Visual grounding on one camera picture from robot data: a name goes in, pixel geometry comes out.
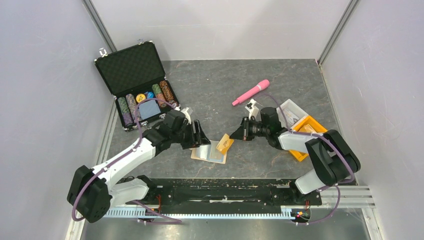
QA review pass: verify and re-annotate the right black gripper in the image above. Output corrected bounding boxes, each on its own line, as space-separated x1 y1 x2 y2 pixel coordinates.
230 116 270 141

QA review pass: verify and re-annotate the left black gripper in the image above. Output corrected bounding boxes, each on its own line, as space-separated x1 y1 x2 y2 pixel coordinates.
170 119 211 150

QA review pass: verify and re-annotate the beige card holder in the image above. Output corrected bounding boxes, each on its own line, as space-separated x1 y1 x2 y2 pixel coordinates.
190 140 227 164

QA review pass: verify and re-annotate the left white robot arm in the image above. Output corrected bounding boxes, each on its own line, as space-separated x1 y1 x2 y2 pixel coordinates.
67 107 211 223

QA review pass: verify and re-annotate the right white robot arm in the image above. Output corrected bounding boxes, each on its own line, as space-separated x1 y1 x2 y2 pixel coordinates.
229 107 361 204

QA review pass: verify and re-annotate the card in white bin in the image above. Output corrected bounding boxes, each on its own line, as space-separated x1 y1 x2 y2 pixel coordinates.
283 108 299 128

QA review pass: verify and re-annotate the blue card deck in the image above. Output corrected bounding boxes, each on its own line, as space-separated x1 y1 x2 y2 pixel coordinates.
138 100 161 120

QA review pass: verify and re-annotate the card in orange bin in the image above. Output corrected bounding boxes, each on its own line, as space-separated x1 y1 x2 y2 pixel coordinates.
298 124 318 134

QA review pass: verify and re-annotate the pink toy microphone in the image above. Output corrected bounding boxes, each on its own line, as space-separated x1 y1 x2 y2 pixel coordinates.
231 79 270 107

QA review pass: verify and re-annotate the white plastic bin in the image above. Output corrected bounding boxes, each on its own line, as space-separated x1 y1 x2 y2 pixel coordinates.
276 99 309 129

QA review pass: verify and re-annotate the orange black chip stack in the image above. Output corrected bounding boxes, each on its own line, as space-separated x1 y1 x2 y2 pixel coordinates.
159 80 177 105

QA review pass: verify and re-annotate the green red chip stack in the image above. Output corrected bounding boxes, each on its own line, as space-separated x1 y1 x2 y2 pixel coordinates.
152 84 167 108

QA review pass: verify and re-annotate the blue dealer chip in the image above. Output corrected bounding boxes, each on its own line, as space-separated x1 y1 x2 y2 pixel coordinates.
144 91 155 100

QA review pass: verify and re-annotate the orange plastic bin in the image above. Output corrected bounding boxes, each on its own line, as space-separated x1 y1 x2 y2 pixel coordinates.
289 115 327 162

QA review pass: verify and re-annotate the yellow dealer chip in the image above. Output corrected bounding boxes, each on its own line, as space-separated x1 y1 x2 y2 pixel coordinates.
135 93 147 103

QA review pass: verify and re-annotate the purple grey chip stack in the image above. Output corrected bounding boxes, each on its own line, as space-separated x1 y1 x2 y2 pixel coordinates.
125 93 142 123

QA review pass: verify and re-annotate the green purple chip stack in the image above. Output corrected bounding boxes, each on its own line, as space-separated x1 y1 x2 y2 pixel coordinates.
117 97 134 128

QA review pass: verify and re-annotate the black poker chip case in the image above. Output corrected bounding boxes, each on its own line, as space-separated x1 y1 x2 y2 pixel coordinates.
94 41 181 132

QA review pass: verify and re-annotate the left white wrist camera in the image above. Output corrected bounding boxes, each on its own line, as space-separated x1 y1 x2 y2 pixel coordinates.
180 107 193 125

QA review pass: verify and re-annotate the white slotted cable duct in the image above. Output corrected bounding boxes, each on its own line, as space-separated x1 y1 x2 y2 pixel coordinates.
103 206 295 220

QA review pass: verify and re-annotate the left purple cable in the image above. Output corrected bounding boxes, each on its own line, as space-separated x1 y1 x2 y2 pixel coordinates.
71 97 185 226

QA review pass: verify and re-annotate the purple cable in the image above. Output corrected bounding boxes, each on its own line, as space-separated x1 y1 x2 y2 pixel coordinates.
71 97 185 226
261 92 357 227

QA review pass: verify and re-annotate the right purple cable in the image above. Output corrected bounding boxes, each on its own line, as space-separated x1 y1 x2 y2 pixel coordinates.
261 92 357 227

